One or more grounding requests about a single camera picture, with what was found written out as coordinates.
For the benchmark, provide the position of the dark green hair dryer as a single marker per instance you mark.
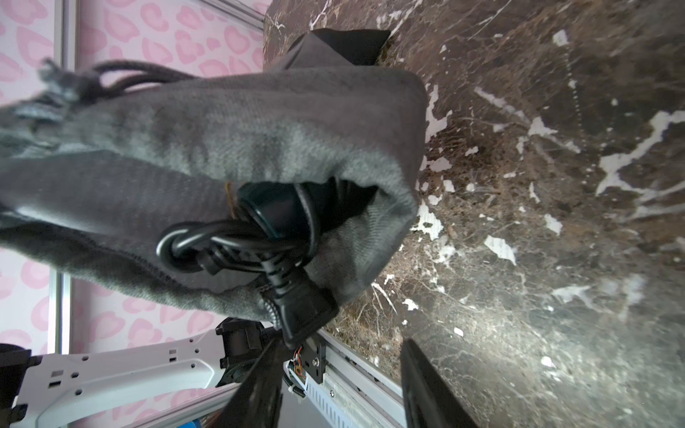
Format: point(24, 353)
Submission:
point(276, 235)

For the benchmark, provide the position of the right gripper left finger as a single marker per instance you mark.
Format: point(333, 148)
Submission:
point(255, 364)

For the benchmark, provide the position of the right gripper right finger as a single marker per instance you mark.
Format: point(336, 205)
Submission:
point(428, 401)

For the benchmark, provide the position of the black pouch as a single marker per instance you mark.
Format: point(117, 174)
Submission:
point(333, 48)

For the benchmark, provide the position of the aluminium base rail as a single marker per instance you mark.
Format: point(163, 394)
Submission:
point(327, 378)

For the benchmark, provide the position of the grey hair dryer pouch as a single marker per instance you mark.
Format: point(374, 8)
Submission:
point(91, 178)

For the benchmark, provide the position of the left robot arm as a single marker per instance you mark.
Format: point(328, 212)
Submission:
point(55, 390)

